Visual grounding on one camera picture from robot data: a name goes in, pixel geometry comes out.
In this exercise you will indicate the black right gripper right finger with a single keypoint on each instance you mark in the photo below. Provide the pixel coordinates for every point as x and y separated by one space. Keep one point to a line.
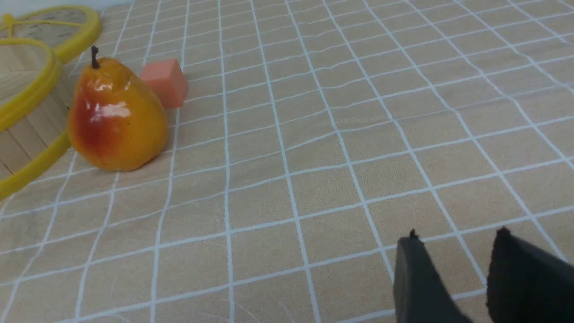
526 284

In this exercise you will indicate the checkered tan tablecloth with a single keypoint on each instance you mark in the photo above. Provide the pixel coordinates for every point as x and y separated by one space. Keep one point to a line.
315 134

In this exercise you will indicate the orange yellow toy pear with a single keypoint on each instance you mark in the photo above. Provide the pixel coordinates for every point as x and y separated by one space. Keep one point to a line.
115 122

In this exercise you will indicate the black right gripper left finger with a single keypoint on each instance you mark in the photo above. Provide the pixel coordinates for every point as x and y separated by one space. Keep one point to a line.
419 293

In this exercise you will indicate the bamboo steamer tray yellow rim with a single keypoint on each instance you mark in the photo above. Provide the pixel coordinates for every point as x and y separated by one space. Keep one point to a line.
35 99

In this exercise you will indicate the woven bamboo steamer lid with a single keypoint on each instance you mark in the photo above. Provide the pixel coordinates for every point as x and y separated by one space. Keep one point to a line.
67 29

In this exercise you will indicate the salmon pink foam cube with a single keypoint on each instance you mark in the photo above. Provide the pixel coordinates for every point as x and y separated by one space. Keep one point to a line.
167 81

